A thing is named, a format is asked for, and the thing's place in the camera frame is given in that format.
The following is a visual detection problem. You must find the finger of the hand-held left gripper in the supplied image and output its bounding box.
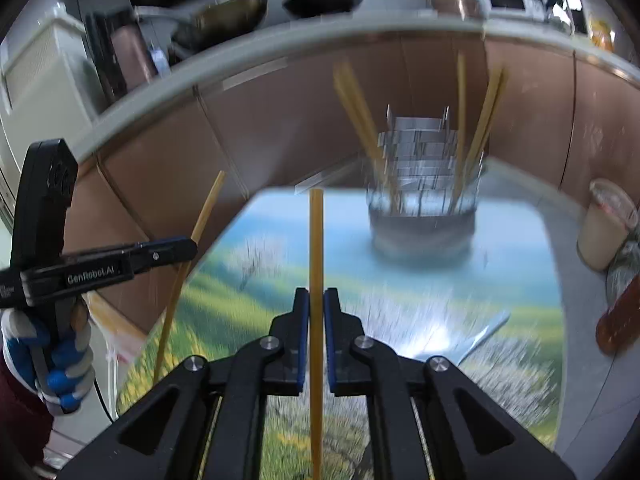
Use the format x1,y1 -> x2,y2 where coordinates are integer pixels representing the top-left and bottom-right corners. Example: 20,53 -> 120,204
130,236 -> 199,277

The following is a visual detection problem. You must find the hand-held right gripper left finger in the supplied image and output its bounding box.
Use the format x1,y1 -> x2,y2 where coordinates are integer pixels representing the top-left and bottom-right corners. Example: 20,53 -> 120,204
57,287 -> 311,480

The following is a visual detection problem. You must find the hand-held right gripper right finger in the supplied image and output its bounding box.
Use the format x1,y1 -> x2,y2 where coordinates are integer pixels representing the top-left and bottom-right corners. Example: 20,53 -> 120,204
322,287 -> 576,480

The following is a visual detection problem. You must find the metal wire utensil holder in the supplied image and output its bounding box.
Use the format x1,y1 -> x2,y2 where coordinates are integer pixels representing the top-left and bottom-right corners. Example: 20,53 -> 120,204
367,105 -> 488,261

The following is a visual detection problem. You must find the person's left forearm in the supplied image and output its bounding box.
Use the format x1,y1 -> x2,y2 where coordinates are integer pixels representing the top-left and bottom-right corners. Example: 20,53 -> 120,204
0,355 -> 56,466

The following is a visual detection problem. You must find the person's left hand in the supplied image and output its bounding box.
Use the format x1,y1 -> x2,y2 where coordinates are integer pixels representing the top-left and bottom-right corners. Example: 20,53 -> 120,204
0,297 -> 96,417

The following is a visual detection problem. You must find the white plastic bag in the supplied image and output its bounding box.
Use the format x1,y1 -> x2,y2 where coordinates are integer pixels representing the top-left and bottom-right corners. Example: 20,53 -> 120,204
82,292 -> 148,366

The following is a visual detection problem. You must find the white cabinet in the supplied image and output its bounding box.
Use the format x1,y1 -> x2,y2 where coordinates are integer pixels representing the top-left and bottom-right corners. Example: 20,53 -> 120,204
0,12 -> 103,128

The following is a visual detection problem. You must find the light blue ceramic spoon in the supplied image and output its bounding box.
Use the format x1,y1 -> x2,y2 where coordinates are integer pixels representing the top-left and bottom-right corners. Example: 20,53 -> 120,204
410,310 -> 511,366

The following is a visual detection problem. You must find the copper cylinder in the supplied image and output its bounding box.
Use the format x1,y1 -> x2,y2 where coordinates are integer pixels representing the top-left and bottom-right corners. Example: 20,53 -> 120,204
110,24 -> 157,92

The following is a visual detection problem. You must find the brown kitchen counter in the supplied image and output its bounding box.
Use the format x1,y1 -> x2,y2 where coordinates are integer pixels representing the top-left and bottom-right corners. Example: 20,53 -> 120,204
65,7 -> 640,336

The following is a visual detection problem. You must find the metal wok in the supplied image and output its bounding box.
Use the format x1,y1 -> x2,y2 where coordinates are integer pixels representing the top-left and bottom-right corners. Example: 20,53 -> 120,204
172,0 -> 269,53

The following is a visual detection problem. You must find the brown bottle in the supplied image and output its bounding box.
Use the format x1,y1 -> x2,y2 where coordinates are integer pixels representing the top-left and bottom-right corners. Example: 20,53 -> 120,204
596,277 -> 640,357

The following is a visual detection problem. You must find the beige jar with red lid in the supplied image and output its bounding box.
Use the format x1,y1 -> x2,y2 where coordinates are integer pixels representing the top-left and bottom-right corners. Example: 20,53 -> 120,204
576,178 -> 640,272

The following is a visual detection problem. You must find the copper pot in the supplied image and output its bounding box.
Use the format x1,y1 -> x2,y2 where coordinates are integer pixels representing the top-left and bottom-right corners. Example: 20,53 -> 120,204
432,0 -> 493,22

